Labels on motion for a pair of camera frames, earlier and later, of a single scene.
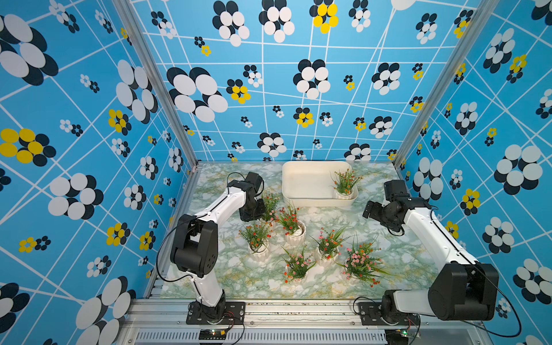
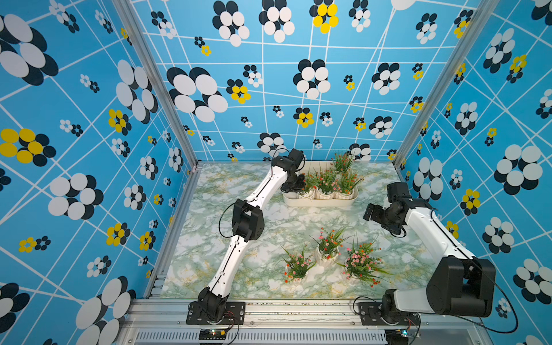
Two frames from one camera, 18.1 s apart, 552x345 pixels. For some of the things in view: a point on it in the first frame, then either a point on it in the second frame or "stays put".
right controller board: (399, 336) stays put
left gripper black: (246, 216) → (300, 186)
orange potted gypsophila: (344, 182) stays put
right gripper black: (375, 206) stays put
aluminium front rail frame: (290, 322) stays put
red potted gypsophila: (257, 236) → (313, 185)
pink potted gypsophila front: (297, 266) stays put
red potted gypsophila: (294, 229) → (343, 164)
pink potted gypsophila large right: (362, 264) stays put
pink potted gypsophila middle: (328, 250) stays put
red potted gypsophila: (271, 200) → (325, 184)
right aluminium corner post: (479, 22) stays put
